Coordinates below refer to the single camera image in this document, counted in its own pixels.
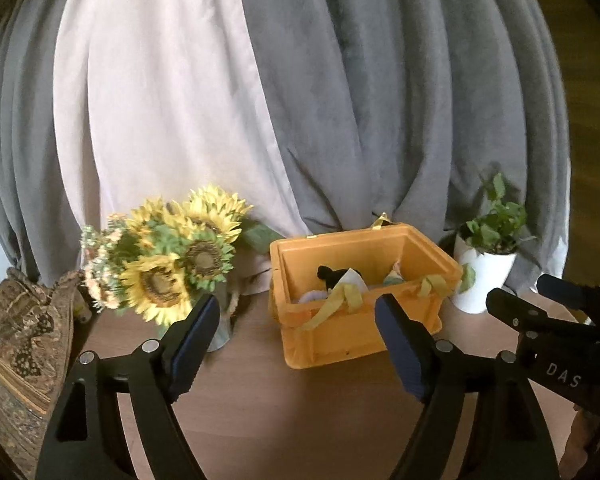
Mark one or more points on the sunflower bouquet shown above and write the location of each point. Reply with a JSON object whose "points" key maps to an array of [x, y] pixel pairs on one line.
{"points": [[155, 280]]}

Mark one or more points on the white sheer curtain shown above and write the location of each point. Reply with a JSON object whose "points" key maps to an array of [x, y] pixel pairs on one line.
{"points": [[155, 85]]}

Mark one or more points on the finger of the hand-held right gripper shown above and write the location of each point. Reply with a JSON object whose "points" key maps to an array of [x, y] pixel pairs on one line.
{"points": [[540, 322], [580, 295]]}

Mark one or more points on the black mouse plush toy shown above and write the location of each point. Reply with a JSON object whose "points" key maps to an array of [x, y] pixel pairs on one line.
{"points": [[326, 274]]}

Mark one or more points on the patterned brown cushion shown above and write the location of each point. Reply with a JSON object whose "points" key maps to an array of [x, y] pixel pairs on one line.
{"points": [[20, 350]]}

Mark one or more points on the white ribbed plant pot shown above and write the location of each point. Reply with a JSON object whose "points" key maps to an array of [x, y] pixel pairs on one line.
{"points": [[485, 280]]}

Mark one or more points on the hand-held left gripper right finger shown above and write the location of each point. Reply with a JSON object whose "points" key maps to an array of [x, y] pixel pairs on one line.
{"points": [[400, 350]]}

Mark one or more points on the green leafy plant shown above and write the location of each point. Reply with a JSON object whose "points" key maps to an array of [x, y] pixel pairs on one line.
{"points": [[500, 220]]}

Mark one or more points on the orange storage box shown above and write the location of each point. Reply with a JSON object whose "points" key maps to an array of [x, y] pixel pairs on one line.
{"points": [[350, 340]]}

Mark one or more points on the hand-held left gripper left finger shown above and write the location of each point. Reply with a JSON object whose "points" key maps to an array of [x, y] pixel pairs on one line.
{"points": [[192, 350]]}

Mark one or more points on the blue cartoon tissue pack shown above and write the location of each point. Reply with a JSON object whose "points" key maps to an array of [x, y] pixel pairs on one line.
{"points": [[310, 296]]}

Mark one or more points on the grey curtain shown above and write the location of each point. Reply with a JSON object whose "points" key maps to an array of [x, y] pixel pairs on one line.
{"points": [[380, 85]]}

